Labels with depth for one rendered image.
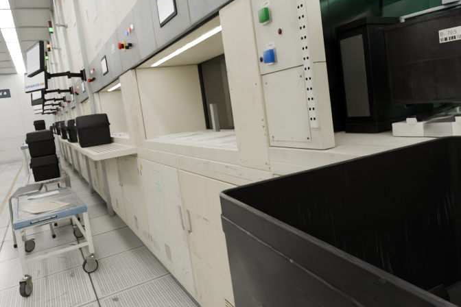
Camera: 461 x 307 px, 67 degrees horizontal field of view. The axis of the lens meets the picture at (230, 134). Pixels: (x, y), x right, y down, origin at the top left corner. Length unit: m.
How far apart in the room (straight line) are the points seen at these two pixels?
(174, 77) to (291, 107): 1.49
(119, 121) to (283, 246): 3.51
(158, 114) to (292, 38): 1.49
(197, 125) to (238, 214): 2.06
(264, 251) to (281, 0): 0.71
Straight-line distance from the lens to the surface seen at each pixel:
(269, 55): 0.87
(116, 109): 3.67
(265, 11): 0.89
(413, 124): 0.87
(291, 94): 0.84
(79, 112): 5.27
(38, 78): 5.20
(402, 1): 1.25
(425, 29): 0.84
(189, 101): 2.27
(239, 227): 0.24
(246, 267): 0.25
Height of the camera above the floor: 1.00
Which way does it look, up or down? 5 degrees down
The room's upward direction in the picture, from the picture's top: 8 degrees counter-clockwise
